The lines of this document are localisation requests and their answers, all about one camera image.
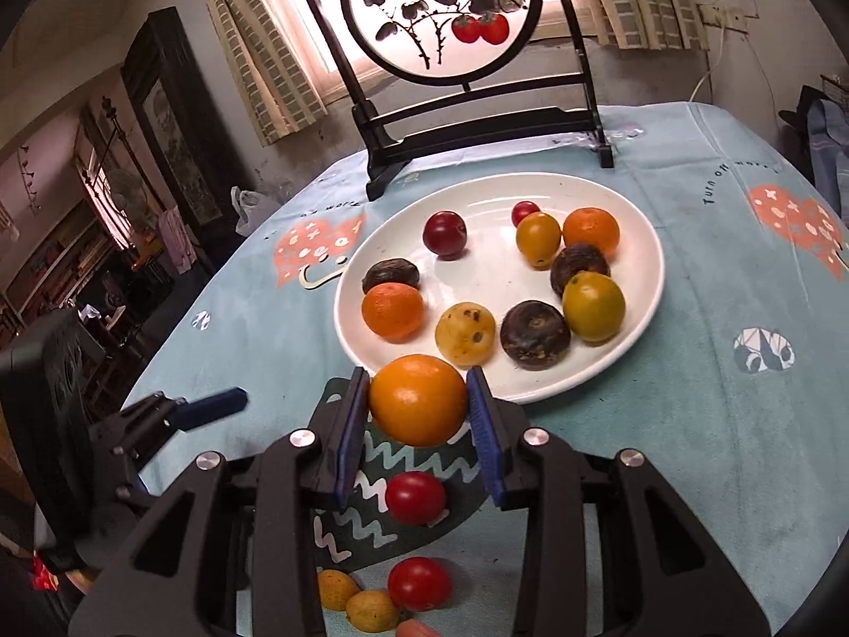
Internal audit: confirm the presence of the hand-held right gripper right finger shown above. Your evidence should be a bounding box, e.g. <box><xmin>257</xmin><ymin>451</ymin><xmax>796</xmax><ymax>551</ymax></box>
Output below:
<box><xmin>466</xmin><ymin>366</ymin><xmax>774</xmax><ymax>637</ymax></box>

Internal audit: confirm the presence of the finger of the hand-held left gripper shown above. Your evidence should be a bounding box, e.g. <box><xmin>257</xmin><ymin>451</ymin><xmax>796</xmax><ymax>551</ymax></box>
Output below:
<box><xmin>89</xmin><ymin>388</ymin><xmax>248</xmax><ymax>479</ymax></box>

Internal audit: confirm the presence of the large orange tomato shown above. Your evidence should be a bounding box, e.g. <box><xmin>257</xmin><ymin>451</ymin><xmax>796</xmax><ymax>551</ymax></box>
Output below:
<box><xmin>369</xmin><ymin>355</ymin><xmax>469</xmax><ymax>447</ymax></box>

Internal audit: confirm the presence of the white plastic bag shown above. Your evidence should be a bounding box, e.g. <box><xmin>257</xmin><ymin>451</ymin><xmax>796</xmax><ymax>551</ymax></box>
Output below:
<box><xmin>230</xmin><ymin>186</ymin><xmax>283</xmax><ymax>238</ymax></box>

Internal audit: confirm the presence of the dark framed wall painting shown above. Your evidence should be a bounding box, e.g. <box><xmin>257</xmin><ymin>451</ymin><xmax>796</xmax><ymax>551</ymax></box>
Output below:
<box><xmin>121</xmin><ymin>6</ymin><xmax>227</xmax><ymax>227</ymax></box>

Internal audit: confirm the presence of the dark red plum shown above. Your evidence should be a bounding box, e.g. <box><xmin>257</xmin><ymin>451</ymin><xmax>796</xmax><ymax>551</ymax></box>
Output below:
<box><xmin>422</xmin><ymin>210</ymin><xmax>469</xmax><ymax>257</ymax></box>

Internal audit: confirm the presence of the orange tangerine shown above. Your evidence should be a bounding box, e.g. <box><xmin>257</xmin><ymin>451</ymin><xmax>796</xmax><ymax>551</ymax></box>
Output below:
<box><xmin>361</xmin><ymin>282</ymin><xmax>425</xmax><ymax>341</ymax></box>
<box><xmin>562</xmin><ymin>208</ymin><xmax>621</xmax><ymax>260</ymax></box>

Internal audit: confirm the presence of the standing fan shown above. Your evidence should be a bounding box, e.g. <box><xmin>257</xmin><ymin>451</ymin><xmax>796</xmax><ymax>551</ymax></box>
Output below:
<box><xmin>106</xmin><ymin>169</ymin><xmax>152</xmax><ymax>217</ymax></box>

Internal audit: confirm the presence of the orange-yellow tomato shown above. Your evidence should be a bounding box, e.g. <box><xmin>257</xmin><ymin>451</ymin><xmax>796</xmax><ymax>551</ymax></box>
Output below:
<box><xmin>434</xmin><ymin>302</ymin><xmax>497</xmax><ymax>367</ymax></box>
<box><xmin>516</xmin><ymin>212</ymin><xmax>562</xmax><ymax>269</ymax></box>

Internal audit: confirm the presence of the white oval plate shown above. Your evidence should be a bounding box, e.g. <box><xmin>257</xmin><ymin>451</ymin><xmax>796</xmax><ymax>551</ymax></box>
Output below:
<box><xmin>333</xmin><ymin>171</ymin><xmax>666</xmax><ymax>406</ymax></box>

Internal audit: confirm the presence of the white wall outlet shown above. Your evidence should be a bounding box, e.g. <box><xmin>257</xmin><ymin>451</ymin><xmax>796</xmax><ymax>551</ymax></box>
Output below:
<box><xmin>699</xmin><ymin>3</ymin><xmax>750</xmax><ymax>31</ymax></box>

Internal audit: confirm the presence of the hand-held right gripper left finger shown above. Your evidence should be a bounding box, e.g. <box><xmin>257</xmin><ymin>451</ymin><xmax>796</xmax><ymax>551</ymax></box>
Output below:
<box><xmin>70</xmin><ymin>366</ymin><xmax>372</xmax><ymax>637</ymax></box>

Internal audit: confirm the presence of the blue clothing pile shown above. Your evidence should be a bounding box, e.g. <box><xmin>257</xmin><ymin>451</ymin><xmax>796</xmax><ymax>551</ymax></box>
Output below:
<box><xmin>779</xmin><ymin>83</ymin><xmax>849</xmax><ymax>220</ymax></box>

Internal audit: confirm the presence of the black framed persimmon painting screen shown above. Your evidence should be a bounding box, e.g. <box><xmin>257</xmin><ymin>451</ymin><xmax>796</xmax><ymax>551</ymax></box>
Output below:
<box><xmin>288</xmin><ymin>0</ymin><xmax>614</xmax><ymax>202</ymax></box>

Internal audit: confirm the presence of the dark brown water chestnut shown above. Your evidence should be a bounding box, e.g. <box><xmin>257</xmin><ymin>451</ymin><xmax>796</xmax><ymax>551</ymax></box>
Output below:
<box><xmin>362</xmin><ymin>259</ymin><xmax>421</xmax><ymax>294</ymax></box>
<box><xmin>550</xmin><ymin>243</ymin><xmax>611</xmax><ymax>298</ymax></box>
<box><xmin>500</xmin><ymin>300</ymin><xmax>572</xmax><ymax>371</ymax></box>

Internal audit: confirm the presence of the blue printed tablecloth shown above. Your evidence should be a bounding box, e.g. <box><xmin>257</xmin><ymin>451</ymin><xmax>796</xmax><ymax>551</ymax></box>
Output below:
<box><xmin>119</xmin><ymin>101</ymin><xmax>849</xmax><ymax>637</ymax></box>

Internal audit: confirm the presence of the pink cloth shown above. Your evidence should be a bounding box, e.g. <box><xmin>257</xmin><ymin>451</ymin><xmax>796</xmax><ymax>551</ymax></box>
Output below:
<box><xmin>155</xmin><ymin>209</ymin><xmax>200</xmax><ymax>276</ymax></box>

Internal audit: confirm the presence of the yellow-green tomato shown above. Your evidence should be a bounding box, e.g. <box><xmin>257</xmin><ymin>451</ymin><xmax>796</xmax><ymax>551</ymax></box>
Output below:
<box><xmin>562</xmin><ymin>272</ymin><xmax>626</xmax><ymax>345</ymax></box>

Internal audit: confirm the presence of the small yellow tomato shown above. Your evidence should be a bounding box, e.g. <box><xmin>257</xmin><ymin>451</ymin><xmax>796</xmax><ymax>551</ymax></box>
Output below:
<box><xmin>318</xmin><ymin>569</ymin><xmax>365</xmax><ymax>612</ymax></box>
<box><xmin>345</xmin><ymin>589</ymin><xmax>401</xmax><ymax>633</ymax></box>

